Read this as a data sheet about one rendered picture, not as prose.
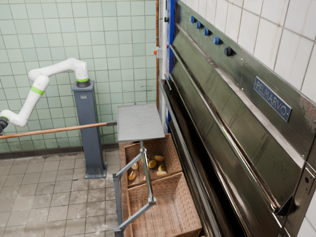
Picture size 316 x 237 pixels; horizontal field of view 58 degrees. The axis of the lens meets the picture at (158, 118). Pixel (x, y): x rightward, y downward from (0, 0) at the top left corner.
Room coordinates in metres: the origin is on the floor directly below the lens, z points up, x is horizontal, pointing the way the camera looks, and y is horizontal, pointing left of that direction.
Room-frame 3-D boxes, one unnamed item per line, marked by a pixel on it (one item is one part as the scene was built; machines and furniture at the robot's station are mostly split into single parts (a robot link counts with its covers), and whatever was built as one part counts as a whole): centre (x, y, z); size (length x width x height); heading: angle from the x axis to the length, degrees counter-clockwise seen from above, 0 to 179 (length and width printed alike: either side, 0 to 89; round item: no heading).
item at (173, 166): (2.04, 0.07, 0.72); 0.56 x 0.49 x 0.28; 8
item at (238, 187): (1.52, -0.29, 1.54); 1.79 x 0.11 x 0.19; 9
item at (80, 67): (2.74, 0.79, 1.36); 0.16 x 0.13 x 0.19; 45
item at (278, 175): (1.52, -0.29, 1.80); 1.79 x 0.11 x 0.19; 9
